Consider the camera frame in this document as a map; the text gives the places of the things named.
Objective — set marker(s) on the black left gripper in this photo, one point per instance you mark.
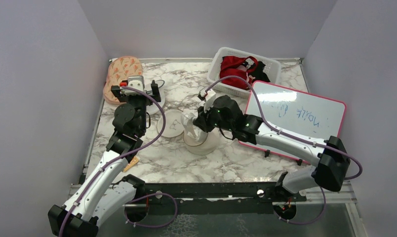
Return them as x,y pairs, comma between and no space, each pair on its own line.
125,98

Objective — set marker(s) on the red bra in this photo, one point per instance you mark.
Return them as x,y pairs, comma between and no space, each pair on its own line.
233,70

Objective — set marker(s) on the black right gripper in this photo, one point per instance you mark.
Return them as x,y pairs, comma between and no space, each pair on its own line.
201,121

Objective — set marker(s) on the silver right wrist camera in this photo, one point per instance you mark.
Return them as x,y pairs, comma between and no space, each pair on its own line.
208,98

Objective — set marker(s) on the black garment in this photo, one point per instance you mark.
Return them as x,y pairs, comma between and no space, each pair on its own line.
258,74

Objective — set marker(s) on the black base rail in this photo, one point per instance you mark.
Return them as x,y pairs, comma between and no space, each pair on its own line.
203,198

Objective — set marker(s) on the white bra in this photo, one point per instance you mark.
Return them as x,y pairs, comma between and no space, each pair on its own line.
191,130

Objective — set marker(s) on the orange small booklet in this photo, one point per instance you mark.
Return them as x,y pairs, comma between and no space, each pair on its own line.
133,162

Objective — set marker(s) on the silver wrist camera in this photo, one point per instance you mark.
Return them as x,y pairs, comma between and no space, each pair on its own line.
208,98
136,82

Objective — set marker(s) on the white plastic basket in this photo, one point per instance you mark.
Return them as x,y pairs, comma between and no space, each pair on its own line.
272,69

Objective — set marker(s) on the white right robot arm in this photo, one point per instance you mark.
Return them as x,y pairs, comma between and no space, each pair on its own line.
327,159

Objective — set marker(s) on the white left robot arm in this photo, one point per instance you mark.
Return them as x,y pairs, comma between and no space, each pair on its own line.
93,203

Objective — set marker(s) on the pink framed whiteboard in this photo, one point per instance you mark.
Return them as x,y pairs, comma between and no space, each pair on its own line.
307,114

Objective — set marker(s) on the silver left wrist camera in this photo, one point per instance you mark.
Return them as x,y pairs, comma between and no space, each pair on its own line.
136,82

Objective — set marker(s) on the orange floral laundry bag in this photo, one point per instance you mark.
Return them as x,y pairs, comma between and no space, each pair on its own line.
120,69

